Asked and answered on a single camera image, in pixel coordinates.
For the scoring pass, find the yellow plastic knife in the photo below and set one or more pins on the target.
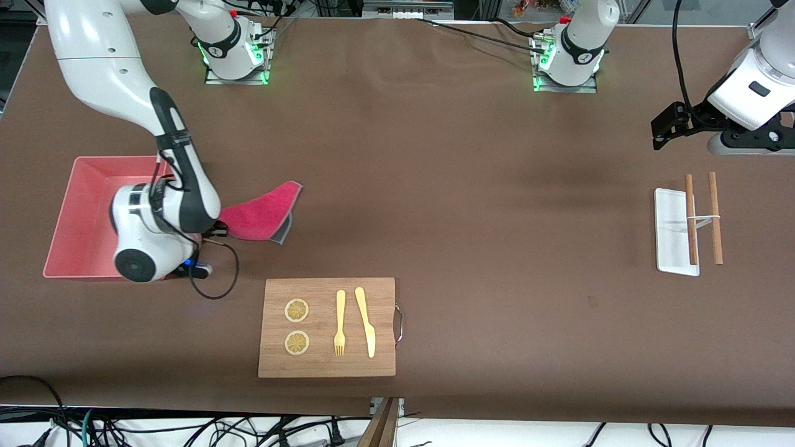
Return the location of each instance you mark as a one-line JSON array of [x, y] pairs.
[[362, 307]]

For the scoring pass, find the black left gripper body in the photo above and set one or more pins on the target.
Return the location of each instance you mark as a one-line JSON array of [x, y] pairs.
[[697, 117]]

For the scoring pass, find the wooden rack rod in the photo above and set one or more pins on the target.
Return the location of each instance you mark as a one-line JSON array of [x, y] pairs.
[[715, 242], [690, 242]]

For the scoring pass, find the lemon slice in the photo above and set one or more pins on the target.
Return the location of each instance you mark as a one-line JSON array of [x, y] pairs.
[[297, 343], [296, 310]]

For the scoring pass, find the aluminium frame corner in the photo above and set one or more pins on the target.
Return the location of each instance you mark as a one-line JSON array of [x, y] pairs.
[[42, 18], [761, 31]]

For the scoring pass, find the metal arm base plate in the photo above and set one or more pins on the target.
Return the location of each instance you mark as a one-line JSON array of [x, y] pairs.
[[248, 81], [587, 89]]

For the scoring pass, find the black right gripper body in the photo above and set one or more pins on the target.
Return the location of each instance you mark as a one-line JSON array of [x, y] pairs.
[[214, 234]]

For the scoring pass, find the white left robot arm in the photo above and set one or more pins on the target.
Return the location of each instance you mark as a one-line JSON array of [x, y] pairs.
[[584, 37]]

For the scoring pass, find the pink plastic bin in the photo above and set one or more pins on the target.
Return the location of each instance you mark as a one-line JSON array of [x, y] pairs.
[[81, 205]]

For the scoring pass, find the yellow plastic fork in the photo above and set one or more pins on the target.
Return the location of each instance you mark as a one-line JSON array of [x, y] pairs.
[[340, 310]]

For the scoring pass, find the pink cloth with grey trim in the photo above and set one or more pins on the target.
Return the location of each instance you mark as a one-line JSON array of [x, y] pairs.
[[267, 211]]

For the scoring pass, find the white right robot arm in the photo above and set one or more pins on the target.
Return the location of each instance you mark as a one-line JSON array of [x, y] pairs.
[[93, 56]]

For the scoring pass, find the small metal bracket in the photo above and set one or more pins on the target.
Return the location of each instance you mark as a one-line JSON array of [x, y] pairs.
[[401, 406]]

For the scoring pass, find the wooden cutting board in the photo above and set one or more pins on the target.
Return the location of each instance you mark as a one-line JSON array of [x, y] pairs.
[[323, 366]]

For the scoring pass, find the wooden stand leg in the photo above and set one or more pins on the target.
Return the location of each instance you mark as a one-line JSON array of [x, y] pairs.
[[380, 428]]

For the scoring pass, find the white rack base tray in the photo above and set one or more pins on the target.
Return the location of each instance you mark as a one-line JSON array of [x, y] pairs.
[[671, 236]]

